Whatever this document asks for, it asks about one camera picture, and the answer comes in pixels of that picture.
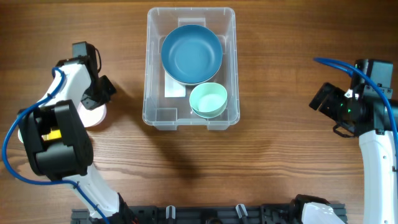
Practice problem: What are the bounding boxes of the pink small bowl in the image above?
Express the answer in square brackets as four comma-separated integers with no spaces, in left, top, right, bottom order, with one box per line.
[77,103,106,128]

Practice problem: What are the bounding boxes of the dark blue bowl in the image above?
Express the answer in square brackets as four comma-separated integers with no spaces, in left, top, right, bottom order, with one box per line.
[160,24,223,85]

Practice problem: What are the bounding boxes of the mint green small bowl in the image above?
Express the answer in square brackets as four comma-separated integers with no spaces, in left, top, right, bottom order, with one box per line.
[189,82,228,118]

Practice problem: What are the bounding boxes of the yellow cup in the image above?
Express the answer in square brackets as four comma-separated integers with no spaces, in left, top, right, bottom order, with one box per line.
[42,129,62,141]

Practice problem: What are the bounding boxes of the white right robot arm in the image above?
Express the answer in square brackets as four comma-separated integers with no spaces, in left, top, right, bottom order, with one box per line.
[310,83,397,223]

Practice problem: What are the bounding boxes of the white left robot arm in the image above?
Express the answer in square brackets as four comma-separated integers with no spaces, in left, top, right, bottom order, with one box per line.
[17,56,138,223]

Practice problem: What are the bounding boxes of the clear plastic storage container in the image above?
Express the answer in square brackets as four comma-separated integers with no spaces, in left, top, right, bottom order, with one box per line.
[142,7,240,131]

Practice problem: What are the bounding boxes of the white paper label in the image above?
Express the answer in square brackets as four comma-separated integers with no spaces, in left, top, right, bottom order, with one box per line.
[164,72,186,98]

